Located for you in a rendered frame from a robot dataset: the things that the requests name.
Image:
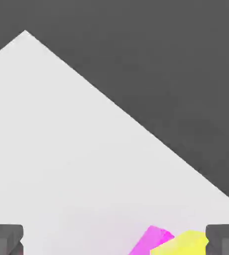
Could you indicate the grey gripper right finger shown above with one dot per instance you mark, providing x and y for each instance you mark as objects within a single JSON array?
[{"x": 222, "y": 237}]

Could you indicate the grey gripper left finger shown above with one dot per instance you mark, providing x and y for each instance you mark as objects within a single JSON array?
[{"x": 5, "y": 237}]

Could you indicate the large yellow box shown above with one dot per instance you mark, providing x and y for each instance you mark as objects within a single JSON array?
[{"x": 184, "y": 245}]

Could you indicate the large magenta box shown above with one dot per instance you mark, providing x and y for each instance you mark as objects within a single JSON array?
[{"x": 152, "y": 238}]

